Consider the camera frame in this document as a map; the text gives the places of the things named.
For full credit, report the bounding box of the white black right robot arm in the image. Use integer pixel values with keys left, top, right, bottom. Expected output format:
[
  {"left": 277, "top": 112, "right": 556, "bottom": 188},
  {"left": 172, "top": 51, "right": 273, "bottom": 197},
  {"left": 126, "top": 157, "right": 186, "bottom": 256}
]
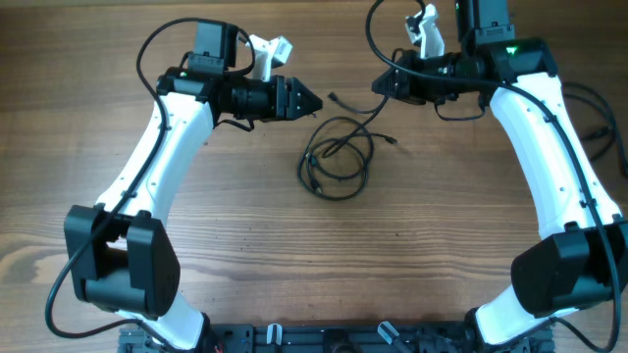
[{"left": 372, "top": 1, "right": 627, "bottom": 352}]

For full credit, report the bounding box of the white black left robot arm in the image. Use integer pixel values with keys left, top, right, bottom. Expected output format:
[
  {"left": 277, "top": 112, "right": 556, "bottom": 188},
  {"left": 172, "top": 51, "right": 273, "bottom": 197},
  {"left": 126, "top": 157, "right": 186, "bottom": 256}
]
[{"left": 60, "top": 19, "right": 323, "bottom": 352}]

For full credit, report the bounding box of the black USB cable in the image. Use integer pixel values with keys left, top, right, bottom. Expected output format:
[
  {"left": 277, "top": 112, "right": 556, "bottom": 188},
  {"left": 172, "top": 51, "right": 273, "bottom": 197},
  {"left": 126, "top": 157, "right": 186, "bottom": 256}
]
[{"left": 296, "top": 116, "right": 398, "bottom": 202}]

